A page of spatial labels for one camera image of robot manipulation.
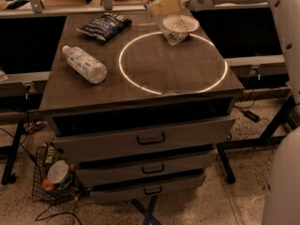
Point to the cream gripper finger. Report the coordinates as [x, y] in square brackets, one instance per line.
[165, 7]

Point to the clear water bottle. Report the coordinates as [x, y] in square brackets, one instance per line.
[172, 37]

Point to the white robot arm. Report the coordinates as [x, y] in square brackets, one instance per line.
[282, 196]

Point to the white labelled water bottle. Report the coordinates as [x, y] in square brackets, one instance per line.
[85, 64]

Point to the white bowl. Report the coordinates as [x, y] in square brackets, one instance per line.
[184, 22]

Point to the dark blue chip bag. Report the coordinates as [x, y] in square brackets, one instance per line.
[106, 27]

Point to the grey drawer cabinet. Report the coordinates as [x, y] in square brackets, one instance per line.
[149, 83]

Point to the black power adapter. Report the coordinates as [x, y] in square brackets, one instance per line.
[252, 116]

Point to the top grey drawer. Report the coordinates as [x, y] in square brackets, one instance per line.
[132, 142]

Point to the grey drawer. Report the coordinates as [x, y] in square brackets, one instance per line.
[146, 190]
[147, 166]
[132, 142]

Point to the middle grey drawer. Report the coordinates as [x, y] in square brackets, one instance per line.
[147, 166]

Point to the bottom grey drawer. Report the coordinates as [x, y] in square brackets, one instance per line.
[146, 190]

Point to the green snack package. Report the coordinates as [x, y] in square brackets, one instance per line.
[51, 155]

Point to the white lidded can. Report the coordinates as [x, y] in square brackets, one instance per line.
[58, 172]

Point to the red apple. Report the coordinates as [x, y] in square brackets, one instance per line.
[47, 185]

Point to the black left stand leg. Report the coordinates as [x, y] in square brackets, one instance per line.
[8, 176]

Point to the black table leg frame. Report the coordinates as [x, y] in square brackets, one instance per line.
[266, 139]

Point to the black wire basket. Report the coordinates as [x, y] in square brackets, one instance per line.
[68, 190]

